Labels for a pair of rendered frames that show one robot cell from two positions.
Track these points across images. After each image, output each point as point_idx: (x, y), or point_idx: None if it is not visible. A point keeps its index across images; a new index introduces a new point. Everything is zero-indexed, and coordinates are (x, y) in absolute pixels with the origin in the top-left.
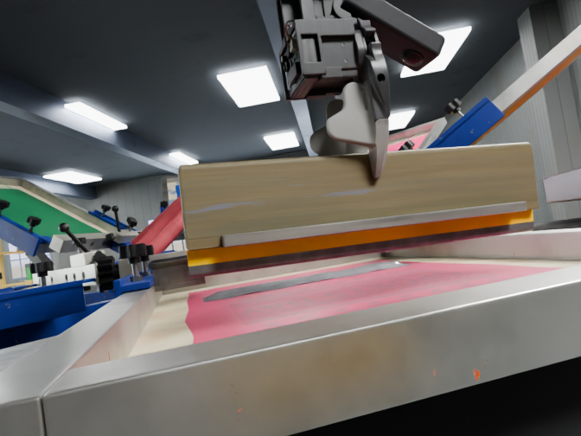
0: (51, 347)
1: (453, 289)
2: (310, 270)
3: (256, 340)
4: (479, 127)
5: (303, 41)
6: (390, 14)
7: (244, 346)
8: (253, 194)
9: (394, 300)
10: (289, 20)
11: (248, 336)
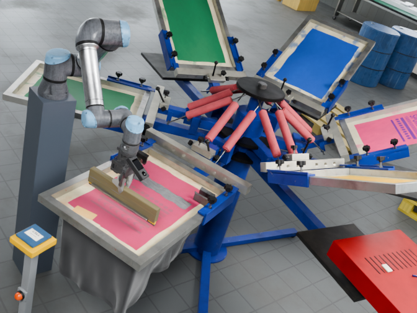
0: (58, 186)
1: (130, 221)
2: (190, 181)
3: (61, 206)
4: (298, 182)
5: (113, 163)
6: (133, 167)
7: (58, 206)
8: (99, 180)
9: (119, 213)
10: (115, 156)
11: (62, 205)
